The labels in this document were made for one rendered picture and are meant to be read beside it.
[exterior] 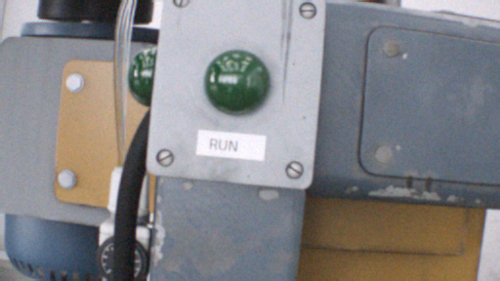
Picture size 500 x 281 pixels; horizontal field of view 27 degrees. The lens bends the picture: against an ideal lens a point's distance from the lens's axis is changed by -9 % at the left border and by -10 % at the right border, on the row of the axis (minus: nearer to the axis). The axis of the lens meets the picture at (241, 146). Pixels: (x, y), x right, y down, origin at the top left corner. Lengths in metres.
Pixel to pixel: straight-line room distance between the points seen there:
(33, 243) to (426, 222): 0.38
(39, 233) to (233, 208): 0.47
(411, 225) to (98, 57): 0.32
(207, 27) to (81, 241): 0.51
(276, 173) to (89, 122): 0.45
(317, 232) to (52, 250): 0.29
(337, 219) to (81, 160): 0.25
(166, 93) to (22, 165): 0.47
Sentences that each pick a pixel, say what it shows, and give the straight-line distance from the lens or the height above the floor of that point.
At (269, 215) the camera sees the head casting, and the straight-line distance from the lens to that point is 0.55.
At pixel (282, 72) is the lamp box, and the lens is 0.50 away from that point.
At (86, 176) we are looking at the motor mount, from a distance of 0.94.
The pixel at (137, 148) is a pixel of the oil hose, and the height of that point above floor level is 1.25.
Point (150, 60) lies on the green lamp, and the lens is 0.51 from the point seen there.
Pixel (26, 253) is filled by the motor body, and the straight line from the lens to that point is 1.01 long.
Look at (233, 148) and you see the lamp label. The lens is 0.50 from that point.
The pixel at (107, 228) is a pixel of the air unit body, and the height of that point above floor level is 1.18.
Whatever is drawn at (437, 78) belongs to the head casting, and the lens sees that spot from 0.56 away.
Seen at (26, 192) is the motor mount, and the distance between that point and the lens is 0.96.
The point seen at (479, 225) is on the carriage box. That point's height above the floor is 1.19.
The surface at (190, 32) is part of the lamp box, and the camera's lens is 0.50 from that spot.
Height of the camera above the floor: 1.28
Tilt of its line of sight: 3 degrees down
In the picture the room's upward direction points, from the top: 5 degrees clockwise
